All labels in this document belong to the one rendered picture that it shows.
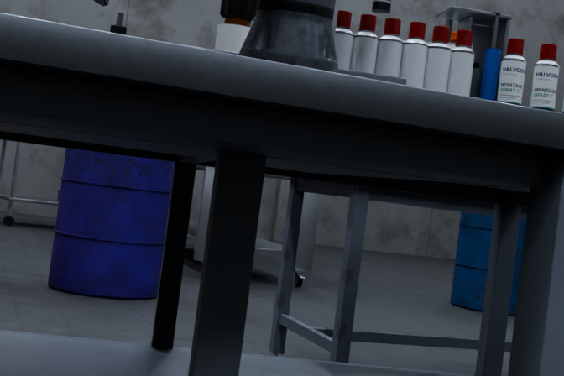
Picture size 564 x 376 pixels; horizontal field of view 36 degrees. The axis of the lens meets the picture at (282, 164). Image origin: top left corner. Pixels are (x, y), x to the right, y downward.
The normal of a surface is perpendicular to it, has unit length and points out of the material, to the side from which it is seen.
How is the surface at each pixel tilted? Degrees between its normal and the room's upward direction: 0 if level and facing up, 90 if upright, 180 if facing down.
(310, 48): 76
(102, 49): 90
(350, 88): 90
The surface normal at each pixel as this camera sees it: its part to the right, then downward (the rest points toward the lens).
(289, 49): 0.07, -0.25
